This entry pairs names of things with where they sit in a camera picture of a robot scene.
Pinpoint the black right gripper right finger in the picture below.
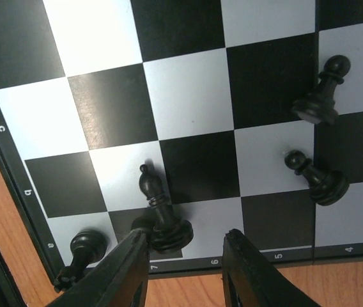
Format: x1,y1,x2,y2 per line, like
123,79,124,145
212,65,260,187
222,229,318,307

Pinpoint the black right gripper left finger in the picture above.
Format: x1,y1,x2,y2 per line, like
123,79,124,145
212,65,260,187
49,230,149,307

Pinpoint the black rook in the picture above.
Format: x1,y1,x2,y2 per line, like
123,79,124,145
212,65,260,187
53,229,108,293

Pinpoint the black bishop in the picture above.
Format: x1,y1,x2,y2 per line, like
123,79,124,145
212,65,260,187
139,164,194,254

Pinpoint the black and white chessboard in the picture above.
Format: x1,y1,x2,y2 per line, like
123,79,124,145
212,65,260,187
0,1,363,278

